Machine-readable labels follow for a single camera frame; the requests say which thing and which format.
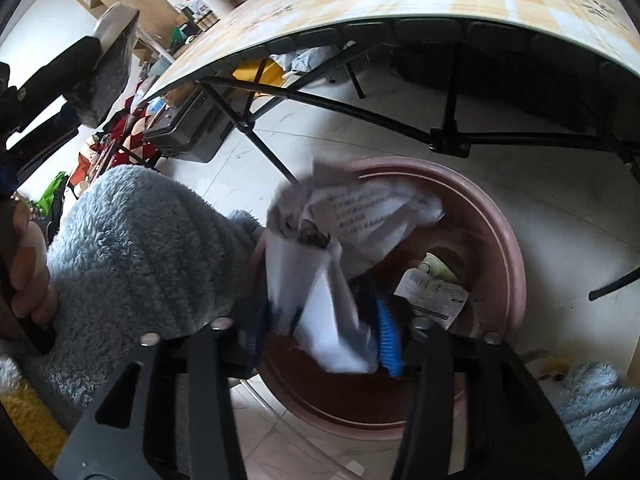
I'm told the black folding table frame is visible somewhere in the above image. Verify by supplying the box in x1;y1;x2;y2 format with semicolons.
197;17;640;302

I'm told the dark grey hard case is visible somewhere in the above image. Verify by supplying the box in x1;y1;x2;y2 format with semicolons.
142;87;236;163

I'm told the yellow bag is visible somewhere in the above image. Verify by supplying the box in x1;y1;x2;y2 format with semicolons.
232;57;286;98

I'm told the white plastic bag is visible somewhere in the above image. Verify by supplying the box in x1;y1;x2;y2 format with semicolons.
265;160;446;376

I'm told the pink plastic bin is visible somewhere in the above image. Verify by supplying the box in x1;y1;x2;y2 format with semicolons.
250;156;528;441

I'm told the yellow fluffy cloth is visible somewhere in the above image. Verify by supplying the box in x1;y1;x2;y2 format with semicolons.
0;390;68;468

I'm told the light blue fluffy slipper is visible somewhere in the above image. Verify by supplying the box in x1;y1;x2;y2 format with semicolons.
522;355;626;461

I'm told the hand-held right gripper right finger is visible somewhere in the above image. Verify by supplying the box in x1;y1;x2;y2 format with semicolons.
375;295;586;480

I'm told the person's left hand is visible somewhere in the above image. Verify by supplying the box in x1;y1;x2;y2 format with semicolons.
10;201;58;331

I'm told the row of small bottles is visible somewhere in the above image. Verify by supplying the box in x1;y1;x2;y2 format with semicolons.
192;7;221;31

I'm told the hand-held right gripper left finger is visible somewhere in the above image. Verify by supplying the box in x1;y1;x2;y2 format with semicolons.
54;300;273;480

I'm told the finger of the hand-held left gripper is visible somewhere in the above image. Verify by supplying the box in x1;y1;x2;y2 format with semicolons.
7;2;141;128
0;125;81;196

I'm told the white printed label packet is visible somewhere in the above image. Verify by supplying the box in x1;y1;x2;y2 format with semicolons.
395;267;469;331

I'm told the person's fluffy blue trouser leg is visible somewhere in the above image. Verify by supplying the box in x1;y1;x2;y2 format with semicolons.
40;165;268;406

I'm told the red argyle cloth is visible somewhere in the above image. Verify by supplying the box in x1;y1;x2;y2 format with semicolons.
85;105;166;171

